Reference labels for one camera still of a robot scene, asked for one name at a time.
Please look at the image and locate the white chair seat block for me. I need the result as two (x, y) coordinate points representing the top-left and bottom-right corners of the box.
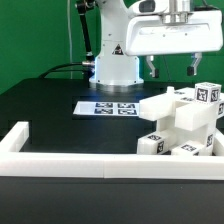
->
(156, 102), (219, 156)

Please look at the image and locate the thin white cable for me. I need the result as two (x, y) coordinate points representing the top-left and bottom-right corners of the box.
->
(66, 0), (74, 80)

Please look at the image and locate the white chair back frame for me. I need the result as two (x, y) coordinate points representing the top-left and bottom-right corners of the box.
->
(139, 83), (224, 131)

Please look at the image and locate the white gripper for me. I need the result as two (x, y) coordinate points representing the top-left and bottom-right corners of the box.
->
(125, 0), (223, 78)

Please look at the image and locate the white marker base sheet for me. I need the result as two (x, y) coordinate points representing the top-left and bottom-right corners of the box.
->
(73, 101), (139, 117)

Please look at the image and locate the black cable hose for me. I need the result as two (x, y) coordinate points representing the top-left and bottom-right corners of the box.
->
(38, 0), (98, 80)

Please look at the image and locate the white U-shaped fence frame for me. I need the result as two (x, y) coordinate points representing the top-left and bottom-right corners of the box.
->
(0, 122), (224, 180)

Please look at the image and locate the small white chair part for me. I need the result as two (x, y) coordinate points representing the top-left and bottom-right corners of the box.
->
(137, 130), (177, 155)

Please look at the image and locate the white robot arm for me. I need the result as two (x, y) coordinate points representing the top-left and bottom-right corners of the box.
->
(76, 0), (223, 89)

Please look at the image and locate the white tagged cube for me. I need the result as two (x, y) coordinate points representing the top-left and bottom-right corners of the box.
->
(194, 82), (221, 104)

